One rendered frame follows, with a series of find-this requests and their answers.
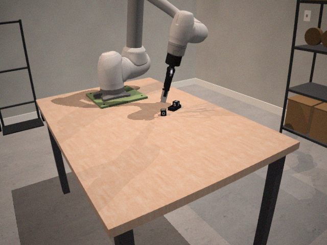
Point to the black cube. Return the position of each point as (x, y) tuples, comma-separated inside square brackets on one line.
[(163, 112), (176, 103)]

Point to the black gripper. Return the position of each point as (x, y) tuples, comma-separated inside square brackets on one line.
[(172, 61)]

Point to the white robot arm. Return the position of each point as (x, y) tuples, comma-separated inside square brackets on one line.
[(114, 69)]

